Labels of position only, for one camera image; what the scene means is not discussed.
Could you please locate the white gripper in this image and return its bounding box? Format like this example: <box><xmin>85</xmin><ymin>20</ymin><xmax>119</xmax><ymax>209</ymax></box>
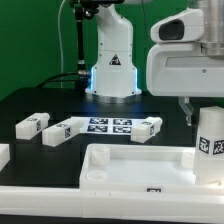
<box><xmin>147</xmin><ymin>7</ymin><xmax>224</xmax><ymax>126</ymax></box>

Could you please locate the white desk tabletop tray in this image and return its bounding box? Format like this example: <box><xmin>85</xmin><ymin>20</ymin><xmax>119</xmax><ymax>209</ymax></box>
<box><xmin>79</xmin><ymin>144</ymin><xmax>224</xmax><ymax>196</ymax></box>

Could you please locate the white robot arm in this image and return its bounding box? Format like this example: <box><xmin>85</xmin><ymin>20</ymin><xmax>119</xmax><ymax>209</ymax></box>
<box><xmin>70</xmin><ymin>0</ymin><xmax>224</xmax><ymax>125</ymax></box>

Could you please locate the white sheet with markers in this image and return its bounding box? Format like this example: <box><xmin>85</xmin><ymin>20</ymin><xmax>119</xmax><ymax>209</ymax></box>
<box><xmin>76</xmin><ymin>117</ymin><xmax>143</xmax><ymax>135</ymax></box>

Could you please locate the white left side block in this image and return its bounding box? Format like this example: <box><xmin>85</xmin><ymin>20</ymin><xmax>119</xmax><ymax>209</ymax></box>
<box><xmin>0</xmin><ymin>144</ymin><xmax>10</xmax><ymax>171</ymax></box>

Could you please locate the black cable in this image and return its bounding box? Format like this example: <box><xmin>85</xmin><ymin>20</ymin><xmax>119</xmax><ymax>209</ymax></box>
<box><xmin>35</xmin><ymin>71</ymin><xmax>92</xmax><ymax>89</ymax></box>

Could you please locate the black camera stand pole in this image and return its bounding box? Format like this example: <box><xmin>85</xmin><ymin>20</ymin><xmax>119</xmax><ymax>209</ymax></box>
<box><xmin>70</xmin><ymin>0</ymin><xmax>99</xmax><ymax>91</ymax></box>

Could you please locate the white front rail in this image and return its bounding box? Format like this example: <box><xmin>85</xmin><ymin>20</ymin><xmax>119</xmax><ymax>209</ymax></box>
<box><xmin>0</xmin><ymin>186</ymin><xmax>224</xmax><ymax>224</ymax></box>

